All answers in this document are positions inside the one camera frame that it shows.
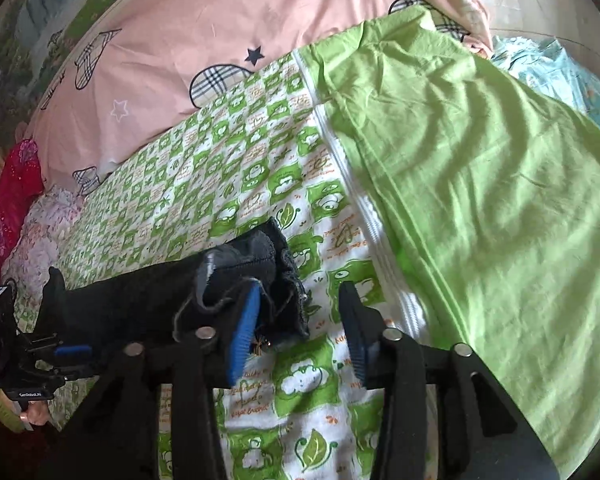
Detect person's left hand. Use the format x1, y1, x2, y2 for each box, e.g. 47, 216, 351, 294
19, 400, 50, 426

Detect floral purple pillow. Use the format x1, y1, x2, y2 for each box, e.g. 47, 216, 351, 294
1, 186, 84, 306

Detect green checkered bed sheet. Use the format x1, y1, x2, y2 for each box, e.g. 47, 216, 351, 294
9, 52, 428, 479

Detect black pants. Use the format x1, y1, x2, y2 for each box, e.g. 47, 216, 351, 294
33, 218, 309, 356

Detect landscape wall painting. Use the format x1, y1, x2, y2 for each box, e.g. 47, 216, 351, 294
0, 0, 182, 156

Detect pink heart pattern quilt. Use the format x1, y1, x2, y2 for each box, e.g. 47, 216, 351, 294
28, 0, 492, 194

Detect light blue cloth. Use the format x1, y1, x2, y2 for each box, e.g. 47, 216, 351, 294
491, 36, 600, 127

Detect plain green sheet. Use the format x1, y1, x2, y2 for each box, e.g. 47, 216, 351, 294
298, 6, 600, 478

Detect red garment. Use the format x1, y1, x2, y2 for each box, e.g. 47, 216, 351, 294
0, 139, 44, 274

